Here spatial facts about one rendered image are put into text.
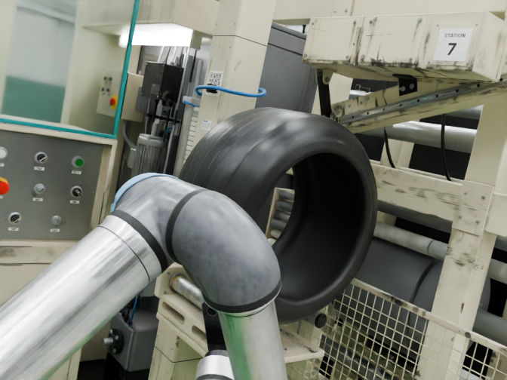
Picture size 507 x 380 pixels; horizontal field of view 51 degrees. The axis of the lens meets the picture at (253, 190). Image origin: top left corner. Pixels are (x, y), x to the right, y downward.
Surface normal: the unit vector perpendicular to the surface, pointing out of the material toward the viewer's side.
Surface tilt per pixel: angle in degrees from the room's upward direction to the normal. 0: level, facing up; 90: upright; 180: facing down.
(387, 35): 90
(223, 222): 50
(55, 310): 59
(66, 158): 90
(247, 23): 90
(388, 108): 90
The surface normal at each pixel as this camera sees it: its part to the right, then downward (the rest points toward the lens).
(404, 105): -0.76, -0.08
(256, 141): -0.26, -0.62
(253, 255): 0.48, -0.29
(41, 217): 0.61, 0.22
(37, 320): 0.29, -0.44
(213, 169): -0.65, -0.42
